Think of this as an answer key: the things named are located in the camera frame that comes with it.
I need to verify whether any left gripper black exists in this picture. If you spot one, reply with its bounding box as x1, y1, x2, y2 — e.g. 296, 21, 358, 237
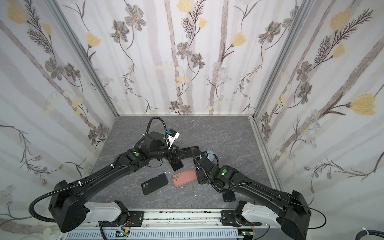
148, 143, 188, 164

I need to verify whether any black phone case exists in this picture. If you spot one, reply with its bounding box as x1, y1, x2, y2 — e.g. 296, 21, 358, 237
141, 174, 169, 195
179, 146, 200, 160

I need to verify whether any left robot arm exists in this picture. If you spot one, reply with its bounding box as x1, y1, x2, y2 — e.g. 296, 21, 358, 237
49, 132, 191, 233

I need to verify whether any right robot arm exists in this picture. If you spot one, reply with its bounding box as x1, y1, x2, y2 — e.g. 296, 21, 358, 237
191, 147, 312, 240

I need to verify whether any light green phone case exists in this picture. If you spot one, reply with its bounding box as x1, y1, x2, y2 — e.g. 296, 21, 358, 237
205, 150, 220, 165

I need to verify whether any pink phone case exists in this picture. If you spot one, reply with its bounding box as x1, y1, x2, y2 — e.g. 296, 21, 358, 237
172, 169, 197, 188

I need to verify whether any purple-edged black phone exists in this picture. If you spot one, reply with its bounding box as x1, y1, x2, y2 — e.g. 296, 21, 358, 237
170, 160, 184, 171

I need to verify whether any black phone right front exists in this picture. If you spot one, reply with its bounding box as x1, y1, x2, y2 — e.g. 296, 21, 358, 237
222, 191, 236, 203

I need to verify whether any black phone case front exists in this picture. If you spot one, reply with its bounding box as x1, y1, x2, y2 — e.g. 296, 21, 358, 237
141, 174, 169, 195

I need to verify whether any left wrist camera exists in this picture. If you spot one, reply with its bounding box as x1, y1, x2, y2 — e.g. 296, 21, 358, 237
167, 129, 180, 150

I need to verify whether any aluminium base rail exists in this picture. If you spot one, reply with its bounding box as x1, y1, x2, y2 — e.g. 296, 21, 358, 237
56, 208, 304, 230

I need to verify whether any white vented cable duct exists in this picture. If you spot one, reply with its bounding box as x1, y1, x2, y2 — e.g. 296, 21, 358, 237
64, 228, 241, 240

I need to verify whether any aluminium corner frame post left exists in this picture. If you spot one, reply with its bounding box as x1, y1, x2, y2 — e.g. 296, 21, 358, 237
45, 0, 119, 118

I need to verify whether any aluminium corner frame post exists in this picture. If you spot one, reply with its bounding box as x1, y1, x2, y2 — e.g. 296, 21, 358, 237
253, 0, 314, 118
45, 0, 119, 118

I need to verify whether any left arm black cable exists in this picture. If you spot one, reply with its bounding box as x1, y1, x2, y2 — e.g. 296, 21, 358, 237
28, 163, 121, 223

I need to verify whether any aluminium corner frame post right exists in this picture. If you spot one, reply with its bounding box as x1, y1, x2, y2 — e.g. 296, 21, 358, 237
253, 0, 314, 118

